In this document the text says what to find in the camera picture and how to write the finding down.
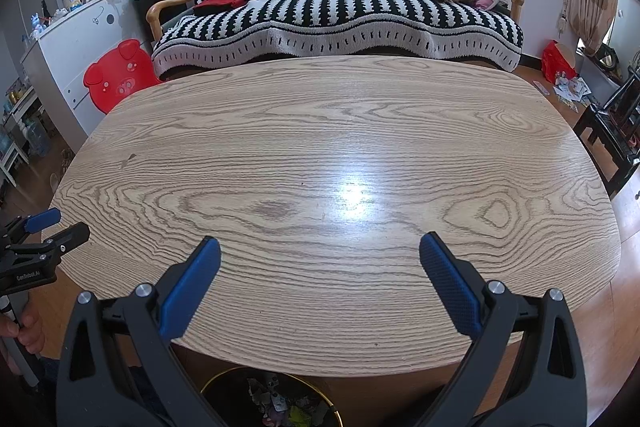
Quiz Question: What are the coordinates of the black gold-rimmed trash bin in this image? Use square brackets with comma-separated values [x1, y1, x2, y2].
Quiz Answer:
[201, 367, 343, 427]

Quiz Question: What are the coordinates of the person's left hand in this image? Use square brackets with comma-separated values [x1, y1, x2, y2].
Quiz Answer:
[0, 300, 46, 355]

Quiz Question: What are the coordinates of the red pig-shaped stool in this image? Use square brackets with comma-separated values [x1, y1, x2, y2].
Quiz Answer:
[84, 39, 160, 114]

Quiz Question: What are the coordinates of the white cabinet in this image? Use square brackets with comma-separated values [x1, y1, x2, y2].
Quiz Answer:
[21, 0, 151, 152]

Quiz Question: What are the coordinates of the dark wooden chair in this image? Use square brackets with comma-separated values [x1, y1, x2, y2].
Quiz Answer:
[574, 66, 639, 199]

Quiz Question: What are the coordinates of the red bag on floor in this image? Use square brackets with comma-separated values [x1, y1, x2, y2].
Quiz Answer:
[540, 40, 578, 84]

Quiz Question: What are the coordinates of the black white striped sofa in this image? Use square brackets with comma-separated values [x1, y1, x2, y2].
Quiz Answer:
[152, 0, 524, 77]

